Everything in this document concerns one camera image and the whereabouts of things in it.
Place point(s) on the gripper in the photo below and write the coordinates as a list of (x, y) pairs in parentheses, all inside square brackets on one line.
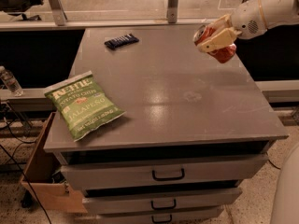
[(248, 20)]

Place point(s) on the red crushed coke can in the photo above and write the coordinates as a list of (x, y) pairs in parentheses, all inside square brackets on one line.
[(221, 55)]

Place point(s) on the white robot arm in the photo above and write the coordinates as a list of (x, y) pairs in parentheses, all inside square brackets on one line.
[(251, 19)]

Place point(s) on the grey drawer cabinet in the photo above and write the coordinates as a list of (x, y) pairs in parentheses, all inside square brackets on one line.
[(178, 103)]

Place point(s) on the dark blue snack bar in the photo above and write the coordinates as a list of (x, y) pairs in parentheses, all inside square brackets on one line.
[(121, 41)]

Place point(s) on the green jalapeno chip bag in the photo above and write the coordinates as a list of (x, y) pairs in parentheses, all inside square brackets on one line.
[(83, 104)]

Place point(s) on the top grey drawer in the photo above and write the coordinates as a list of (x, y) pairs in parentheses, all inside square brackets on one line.
[(162, 172)]

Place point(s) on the grey drawer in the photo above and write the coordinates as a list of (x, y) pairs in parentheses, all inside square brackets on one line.
[(173, 200), (162, 172), (161, 217)]

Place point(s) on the middle grey drawer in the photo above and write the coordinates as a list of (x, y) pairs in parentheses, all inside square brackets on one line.
[(173, 200)]

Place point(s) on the bottom grey drawer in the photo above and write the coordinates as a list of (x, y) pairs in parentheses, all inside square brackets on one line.
[(161, 217)]

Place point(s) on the clear plastic water bottle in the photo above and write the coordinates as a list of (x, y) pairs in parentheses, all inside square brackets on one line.
[(10, 81)]

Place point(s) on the brown cardboard box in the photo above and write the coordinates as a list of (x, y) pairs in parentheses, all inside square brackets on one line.
[(39, 170)]

